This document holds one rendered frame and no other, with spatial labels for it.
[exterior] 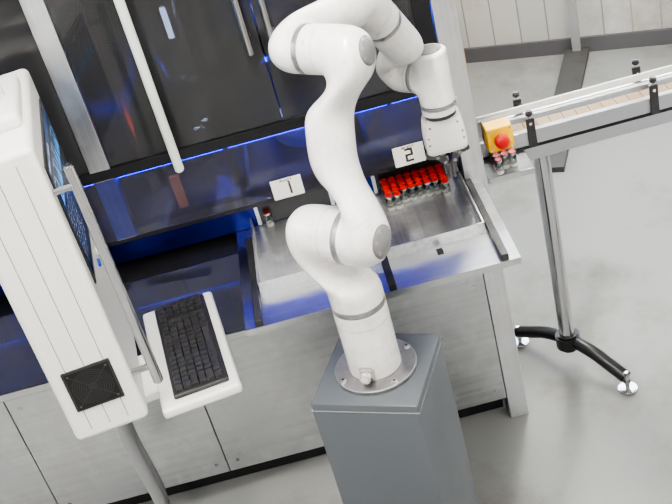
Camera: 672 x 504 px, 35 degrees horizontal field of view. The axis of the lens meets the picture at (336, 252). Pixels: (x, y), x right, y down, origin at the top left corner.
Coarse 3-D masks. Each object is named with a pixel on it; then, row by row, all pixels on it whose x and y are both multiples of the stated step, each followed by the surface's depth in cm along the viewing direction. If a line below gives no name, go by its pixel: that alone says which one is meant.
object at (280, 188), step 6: (276, 180) 288; (282, 180) 289; (288, 180) 289; (294, 180) 289; (300, 180) 289; (276, 186) 289; (282, 186) 290; (288, 186) 290; (294, 186) 290; (300, 186) 290; (276, 192) 290; (282, 192) 291; (288, 192) 291; (294, 192) 291; (300, 192) 291; (276, 198) 291; (282, 198) 291
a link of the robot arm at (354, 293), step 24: (312, 216) 222; (336, 216) 220; (288, 240) 226; (312, 240) 221; (312, 264) 226; (336, 264) 229; (336, 288) 227; (360, 288) 227; (336, 312) 231; (360, 312) 228
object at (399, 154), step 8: (408, 144) 288; (416, 144) 288; (392, 152) 288; (400, 152) 289; (408, 152) 289; (416, 152) 289; (424, 152) 290; (400, 160) 290; (416, 160) 291; (424, 160) 291
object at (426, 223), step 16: (448, 176) 303; (464, 192) 293; (384, 208) 296; (416, 208) 292; (432, 208) 290; (448, 208) 289; (464, 208) 287; (400, 224) 287; (416, 224) 286; (432, 224) 284; (448, 224) 282; (464, 224) 280; (480, 224) 273; (400, 240) 281; (416, 240) 273; (432, 240) 274; (448, 240) 274; (400, 256) 275
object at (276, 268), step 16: (256, 240) 298; (272, 240) 296; (256, 256) 287; (272, 256) 289; (288, 256) 287; (256, 272) 278; (272, 272) 283; (288, 272) 281; (304, 272) 274; (272, 288) 275
